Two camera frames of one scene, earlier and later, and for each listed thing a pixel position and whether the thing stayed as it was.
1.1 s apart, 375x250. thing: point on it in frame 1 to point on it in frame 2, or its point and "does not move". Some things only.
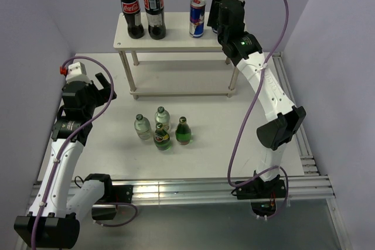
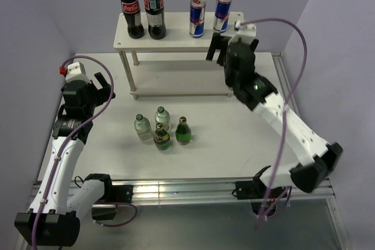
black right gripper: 242,3 to 219,42
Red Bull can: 197,6 does not move
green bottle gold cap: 183,133 does not move
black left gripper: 102,95 does not move
